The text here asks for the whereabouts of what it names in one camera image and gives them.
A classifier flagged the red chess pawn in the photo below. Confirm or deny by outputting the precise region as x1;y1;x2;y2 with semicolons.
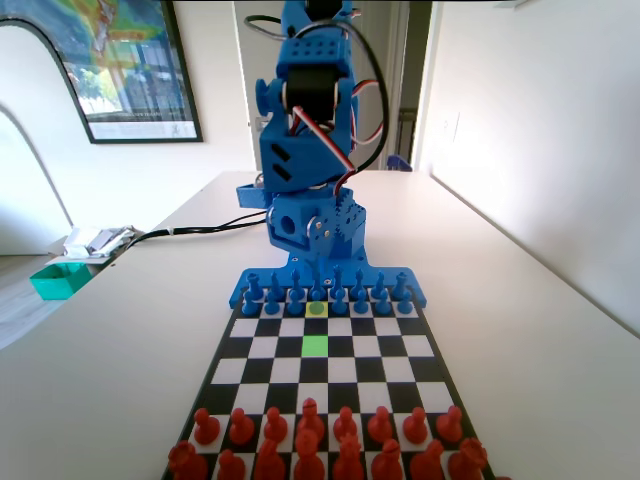
332;406;359;441
228;408;256;446
435;405;464;444
263;406;290;444
192;407;221;446
402;406;429;445
367;405;394;442

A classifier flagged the red chess rook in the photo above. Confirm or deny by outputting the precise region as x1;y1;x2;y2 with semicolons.
447;437;489;480
167;439;209;480

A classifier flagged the thick black table cable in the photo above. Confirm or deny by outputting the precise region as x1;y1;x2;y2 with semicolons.
112;209;269;256

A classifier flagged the red white servo wire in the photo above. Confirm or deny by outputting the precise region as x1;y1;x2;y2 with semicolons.
292;78;387;204

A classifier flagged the red chess queen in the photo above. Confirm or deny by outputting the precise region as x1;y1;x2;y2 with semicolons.
331;433;365;480

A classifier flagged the black and white chessboard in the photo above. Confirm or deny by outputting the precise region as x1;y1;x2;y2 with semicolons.
162;298;496;480

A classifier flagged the crumpled white paper pile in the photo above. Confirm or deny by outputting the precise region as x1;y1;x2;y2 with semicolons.
62;225;137;259

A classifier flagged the black framed poster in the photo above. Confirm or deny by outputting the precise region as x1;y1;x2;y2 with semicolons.
0;0;205;145

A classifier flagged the thin black table cable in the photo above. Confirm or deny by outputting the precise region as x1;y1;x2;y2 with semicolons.
169;219;269;235

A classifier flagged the green plastic box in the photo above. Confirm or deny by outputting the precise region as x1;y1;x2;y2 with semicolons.
28;262;91;302

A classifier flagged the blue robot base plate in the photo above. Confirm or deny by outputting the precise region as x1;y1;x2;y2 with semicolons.
228;252;430;309

